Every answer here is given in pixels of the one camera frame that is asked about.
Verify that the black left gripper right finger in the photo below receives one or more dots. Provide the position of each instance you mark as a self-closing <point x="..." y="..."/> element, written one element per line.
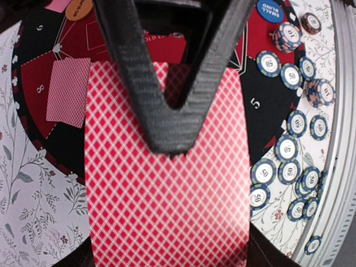
<point x="261" y="252"/>

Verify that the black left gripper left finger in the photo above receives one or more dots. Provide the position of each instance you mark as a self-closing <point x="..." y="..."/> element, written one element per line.
<point x="82" y="256"/>

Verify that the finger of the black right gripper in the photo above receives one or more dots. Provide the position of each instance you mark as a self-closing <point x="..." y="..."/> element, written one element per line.
<point x="199" y="90"/>
<point x="121" y="28"/>

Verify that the green chip table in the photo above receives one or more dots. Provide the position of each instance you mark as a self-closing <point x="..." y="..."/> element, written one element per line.
<point x="263" y="172"/>
<point x="259" y="196"/>

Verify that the red backed card deck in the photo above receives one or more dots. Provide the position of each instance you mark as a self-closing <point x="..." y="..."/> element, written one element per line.
<point x="154" y="210"/>

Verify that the green chip front cluster top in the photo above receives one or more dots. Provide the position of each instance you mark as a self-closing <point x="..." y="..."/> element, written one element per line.
<point x="308" y="181"/>

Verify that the green chip cluster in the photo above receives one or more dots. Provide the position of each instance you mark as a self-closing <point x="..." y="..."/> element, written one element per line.
<point x="308" y="181"/>
<point x="321" y="185"/>

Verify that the green chip mat seat four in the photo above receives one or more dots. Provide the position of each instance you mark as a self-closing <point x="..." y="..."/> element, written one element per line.
<point x="268" y="63"/>

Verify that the green chip mat edge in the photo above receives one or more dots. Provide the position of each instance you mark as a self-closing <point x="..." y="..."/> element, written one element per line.
<point x="291" y="76"/>
<point x="286" y="148"/>

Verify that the face down card seat eight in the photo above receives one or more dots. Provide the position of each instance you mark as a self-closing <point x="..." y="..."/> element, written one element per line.
<point x="67" y="91"/>

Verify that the blue chip stack seat four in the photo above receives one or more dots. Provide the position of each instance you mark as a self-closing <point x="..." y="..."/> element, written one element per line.
<point x="287" y="37"/>

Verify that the blue small blind button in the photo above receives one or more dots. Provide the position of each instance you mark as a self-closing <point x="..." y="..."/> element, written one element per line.
<point x="270" y="11"/>

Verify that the brown 100 poker chip stack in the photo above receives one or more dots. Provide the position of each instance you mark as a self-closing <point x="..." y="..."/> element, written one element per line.
<point x="311" y="23"/>

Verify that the orange big blind button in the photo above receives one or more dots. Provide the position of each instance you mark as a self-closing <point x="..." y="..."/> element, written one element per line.
<point x="78" y="9"/>

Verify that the round red black poker mat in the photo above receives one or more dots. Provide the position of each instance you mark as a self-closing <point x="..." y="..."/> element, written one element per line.
<point x="57" y="43"/>

